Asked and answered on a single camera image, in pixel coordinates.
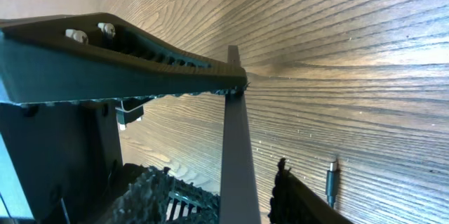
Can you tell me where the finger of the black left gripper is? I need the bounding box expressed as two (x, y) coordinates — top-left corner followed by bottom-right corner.
(1, 13), (248, 105)

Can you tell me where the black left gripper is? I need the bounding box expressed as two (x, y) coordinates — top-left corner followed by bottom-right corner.
(1, 95), (145, 223)

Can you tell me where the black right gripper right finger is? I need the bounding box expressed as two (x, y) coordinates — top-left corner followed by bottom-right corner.
(269, 158), (351, 224)

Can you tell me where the black charger cable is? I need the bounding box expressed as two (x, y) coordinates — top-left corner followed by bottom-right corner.
(325, 160), (340, 209)

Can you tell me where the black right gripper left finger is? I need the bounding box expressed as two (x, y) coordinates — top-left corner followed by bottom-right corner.
(105, 166), (220, 223)

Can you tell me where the Galaxy smartphone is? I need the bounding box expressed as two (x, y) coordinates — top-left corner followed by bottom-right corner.
(219, 91), (261, 224)

